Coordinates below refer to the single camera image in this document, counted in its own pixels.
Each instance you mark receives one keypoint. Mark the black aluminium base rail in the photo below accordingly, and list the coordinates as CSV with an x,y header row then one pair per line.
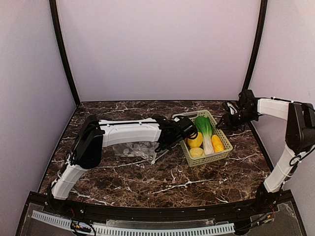
x,y
237,211

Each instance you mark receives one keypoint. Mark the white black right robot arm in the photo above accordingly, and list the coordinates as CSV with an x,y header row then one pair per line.
x,y
299,137

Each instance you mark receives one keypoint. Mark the right black frame post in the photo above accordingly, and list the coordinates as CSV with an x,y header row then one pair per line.
x,y
256,43

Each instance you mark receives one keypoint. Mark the grey slotted cable duct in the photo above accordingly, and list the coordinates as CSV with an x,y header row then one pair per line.
x,y
137,228

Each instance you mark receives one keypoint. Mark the clear zip top bag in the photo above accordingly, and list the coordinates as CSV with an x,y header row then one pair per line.
x,y
145,150

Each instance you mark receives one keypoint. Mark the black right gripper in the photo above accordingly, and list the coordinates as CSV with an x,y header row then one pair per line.
x,y
229,123

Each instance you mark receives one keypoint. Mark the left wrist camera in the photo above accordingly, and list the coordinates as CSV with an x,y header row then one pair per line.
x,y
185,125

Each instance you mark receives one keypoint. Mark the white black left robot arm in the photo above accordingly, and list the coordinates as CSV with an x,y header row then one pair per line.
x,y
95,134

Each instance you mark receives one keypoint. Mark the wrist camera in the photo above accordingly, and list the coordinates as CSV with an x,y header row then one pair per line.
x,y
185,125
230,107

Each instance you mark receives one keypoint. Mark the green bok choy toy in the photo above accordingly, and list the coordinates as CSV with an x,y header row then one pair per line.
x,y
203,125

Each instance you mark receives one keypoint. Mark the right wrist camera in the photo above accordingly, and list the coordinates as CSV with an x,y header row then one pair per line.
x,y
230,107

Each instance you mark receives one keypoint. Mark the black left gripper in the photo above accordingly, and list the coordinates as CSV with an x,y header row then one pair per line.
x,y
165,145

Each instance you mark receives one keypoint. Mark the pale yellow bread toy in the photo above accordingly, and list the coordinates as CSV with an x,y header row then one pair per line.
x,y
196,152

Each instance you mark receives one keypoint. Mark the yellow lemon toy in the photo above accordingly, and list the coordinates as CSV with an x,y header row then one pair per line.
x,y
196,141

